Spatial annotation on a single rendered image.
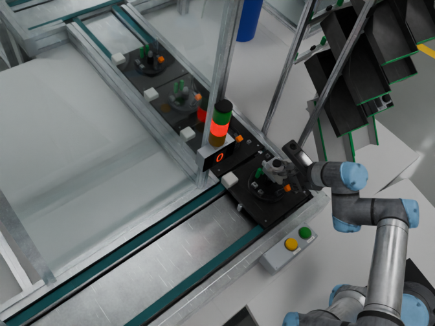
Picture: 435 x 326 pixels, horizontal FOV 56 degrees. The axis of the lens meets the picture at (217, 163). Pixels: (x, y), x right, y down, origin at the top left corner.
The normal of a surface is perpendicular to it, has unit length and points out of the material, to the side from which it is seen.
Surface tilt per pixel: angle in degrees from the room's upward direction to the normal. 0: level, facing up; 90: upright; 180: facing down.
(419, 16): 25
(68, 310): 0
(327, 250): 0
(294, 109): 0
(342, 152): 45
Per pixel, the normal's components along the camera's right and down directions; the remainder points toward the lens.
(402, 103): 0.13, -0.55
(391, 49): 0.32, -0.18
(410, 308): -0.40, -0.16
